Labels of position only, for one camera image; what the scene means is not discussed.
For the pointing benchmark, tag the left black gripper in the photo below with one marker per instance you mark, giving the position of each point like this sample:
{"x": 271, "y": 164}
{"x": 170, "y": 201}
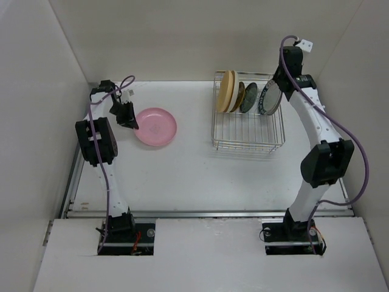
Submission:
{"x": 129, "y": 120}

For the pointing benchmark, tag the pink plastic plate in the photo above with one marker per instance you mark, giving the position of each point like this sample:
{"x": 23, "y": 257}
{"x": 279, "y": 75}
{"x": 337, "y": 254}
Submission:
{"x": 157, "y": 127}

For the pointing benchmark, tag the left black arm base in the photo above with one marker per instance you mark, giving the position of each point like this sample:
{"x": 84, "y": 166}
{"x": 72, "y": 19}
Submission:
{"x": 125, "y": 240}

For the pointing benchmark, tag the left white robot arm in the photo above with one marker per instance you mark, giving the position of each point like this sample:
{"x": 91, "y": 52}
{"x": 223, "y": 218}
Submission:
{"x": 99, "y": 148}

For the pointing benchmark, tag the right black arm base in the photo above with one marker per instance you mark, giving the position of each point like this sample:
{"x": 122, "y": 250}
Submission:
{"x": 278, "y": 241}

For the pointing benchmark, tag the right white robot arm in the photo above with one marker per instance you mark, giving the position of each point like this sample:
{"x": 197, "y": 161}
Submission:
{"x": 329, "y": 155}

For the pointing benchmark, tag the tan yellow plate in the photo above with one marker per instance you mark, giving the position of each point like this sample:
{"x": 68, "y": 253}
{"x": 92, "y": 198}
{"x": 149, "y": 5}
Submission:
{"x": 225, "y": 92}

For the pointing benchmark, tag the brown gold plate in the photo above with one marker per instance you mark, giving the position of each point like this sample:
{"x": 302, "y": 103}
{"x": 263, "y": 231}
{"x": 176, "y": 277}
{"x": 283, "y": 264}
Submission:
{"x": 240, "y": 96}

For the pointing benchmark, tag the white plate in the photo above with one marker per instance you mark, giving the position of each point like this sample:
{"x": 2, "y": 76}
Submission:
{"x": 234, "y": 92}

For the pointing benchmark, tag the dark green plate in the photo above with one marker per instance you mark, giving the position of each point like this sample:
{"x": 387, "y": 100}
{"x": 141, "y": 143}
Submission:
{"x": 249, "y": 99}

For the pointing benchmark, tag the blue rimmed grey plate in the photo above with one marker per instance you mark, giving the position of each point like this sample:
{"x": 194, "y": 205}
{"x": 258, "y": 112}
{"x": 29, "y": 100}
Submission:
{"x": 269, "y": 99}

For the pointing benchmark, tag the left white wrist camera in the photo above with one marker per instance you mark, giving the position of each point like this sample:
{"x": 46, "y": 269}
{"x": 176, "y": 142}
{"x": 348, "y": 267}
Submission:
{"x": 126, "y": 95}

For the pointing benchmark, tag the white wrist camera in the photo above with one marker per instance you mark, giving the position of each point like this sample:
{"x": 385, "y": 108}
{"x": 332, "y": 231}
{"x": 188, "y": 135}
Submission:
{"x": 305, "y": 45}
{"x": 126, "y": 95}

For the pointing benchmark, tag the front aluminium rail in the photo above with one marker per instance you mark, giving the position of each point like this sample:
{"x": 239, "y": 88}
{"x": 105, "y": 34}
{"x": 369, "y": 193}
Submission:
{"x": 205, "y": 214}

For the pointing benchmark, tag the metal wire dish rack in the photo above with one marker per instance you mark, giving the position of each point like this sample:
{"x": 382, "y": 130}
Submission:
{"x": 248, "y": 131}

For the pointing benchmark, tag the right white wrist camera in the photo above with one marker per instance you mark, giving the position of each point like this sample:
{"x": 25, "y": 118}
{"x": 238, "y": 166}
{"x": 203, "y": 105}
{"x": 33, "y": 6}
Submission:
{"x": 305, "y": 45}

